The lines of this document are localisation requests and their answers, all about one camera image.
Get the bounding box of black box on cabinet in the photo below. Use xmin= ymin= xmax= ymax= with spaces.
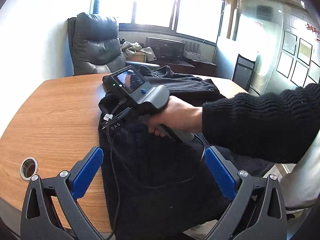
xmin=145 ymin=37 xmax=185 ymax=61

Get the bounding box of dark wooden side cabinet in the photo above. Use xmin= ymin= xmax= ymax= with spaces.
xmin=149 ymin=56 xmax=217 ymax=76

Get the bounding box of right forearm black knit sleeve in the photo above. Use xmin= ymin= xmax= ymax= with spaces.
xmin=202 ymin=83 xmax=319 ymax=164

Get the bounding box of black fleece garment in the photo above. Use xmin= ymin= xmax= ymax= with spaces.
xmin=98 ymin=65 xmax=276 ymax=240

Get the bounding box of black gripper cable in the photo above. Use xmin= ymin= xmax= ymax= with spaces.
xmin=104 ymin=97 xmax=207 ymax=240

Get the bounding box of person's right hand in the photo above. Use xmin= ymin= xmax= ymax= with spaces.
xmin=148 ymin=96 xmax=202 ymax=137

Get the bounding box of metal table cable grommet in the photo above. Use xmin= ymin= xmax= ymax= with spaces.
xmin=20 ymin=157 xmax=38 ymax=181

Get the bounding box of black mesh office chair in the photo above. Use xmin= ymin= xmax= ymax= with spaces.
xmin=232 ymin=54 xmax=255 ymax=91

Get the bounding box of black leather armchair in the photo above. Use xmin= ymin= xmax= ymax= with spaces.
xmin=67 ymin=12 xmax=161 ymax=76

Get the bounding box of crumpled beige cloth pile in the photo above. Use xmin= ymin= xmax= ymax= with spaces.
xmin=121 ymin=41 xmax=157 ymax=63

